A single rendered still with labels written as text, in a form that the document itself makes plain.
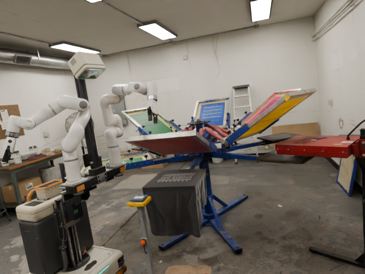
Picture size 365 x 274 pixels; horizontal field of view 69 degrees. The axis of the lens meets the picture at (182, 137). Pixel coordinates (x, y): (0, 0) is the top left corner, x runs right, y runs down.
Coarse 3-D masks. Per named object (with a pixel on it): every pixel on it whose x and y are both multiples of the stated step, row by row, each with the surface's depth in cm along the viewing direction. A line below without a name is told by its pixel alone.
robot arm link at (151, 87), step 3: (147, 84) 195; (150, 84) 193; (153, 84) 194; (156, 84) 197; (147, 87) 194; (150, 87) 193; (153, 87) 193; (156, 87) 196; (147, 90) 194; (150, 90) 193; (153, 90) 193; (156, 90) 195; (147, 93) 194; (150, 93) 192; (153, 93) 193; (156, 93) 195
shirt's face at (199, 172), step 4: (160, 172) 256; (164, 172) 254; (168, 172) 252; (172, 172) 250; (176, 172) 248; (180, 172) 246; (184, 172) 245; (188, 172) 243; (192, 172) 241; (196, 172) 240; (200, 172) 238; (156, 176) 244; (160, 176) 243; (196, 176) 228; (152, 180) 232; (156, 180) 231; (192, 180) 217; (196, 180) 216; (148, 184) 223; (152, 184) 221; (156, 184) 220; (160, 184) 218; (164, 184) 217; (168, 184) 216; (172, 184) 214; (176, 184) 213; (180, 184) 212; (184, 184) 210; (188, 184) 209; (192, 184) 208
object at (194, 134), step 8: (136, 136) 207; (144, 136) 205; (152, 136) 203; (160, 136) 201; (168, 136) 199; (176, 136) 197; (184, 136) 196; (192, 136) 197; (200, 136) 207; (208, 144) 233; (200, 152) 270
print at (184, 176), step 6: (168, 174) 246; (174, 174) 244; (180, 174) 241; (186, 174) 239; (192, 174) 236; (162, 180) 228; (168, 180) 226; (174, 180) 224; (180, 180) 222; (186, 180) 219
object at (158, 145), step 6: (138, 144) 221; (144, 144) 222; (150, 144) 222; (156, 144) 223; (162, 144) 223; (168, 144) 224; (156, 150) 252; (162, 150) 252; (168, 150) 253; (174, 150) 254; (180, 150) 255
